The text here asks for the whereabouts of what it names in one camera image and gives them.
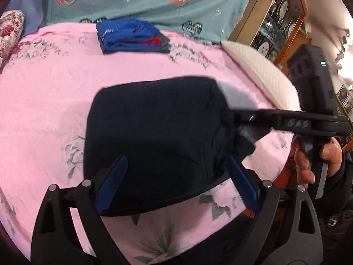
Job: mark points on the cream quilted pillow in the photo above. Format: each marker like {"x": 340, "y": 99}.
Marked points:
{"x": 276, "y": 87}

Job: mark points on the wooden display cabinet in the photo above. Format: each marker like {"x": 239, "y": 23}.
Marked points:
{"x": 275, "y": 28}

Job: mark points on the blue plaid pillow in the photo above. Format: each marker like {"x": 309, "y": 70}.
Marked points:
{"x": 33, "y": 14}

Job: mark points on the red floral bolster pillow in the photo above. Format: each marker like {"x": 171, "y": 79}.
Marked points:
{"x": 12, "y": 23}

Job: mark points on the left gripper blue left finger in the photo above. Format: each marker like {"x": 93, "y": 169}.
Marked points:
{"x": 107, "y": 182}

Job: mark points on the teal heart pattern quilt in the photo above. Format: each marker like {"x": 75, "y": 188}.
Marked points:
{"x": 206, "y": 20}

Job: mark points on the pink floral bed sheet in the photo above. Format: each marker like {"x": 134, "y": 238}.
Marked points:
{"x": 47, "y": 88}

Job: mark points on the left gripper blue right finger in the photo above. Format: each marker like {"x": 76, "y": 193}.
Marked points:
{"x": 247, "y": 190}

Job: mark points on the dark navy pants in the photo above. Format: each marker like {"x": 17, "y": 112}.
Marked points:
{"x": 174, "y": 135}

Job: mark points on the folded blue red clothes stack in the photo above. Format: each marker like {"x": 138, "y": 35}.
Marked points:
{"x": 131, "y": 35}

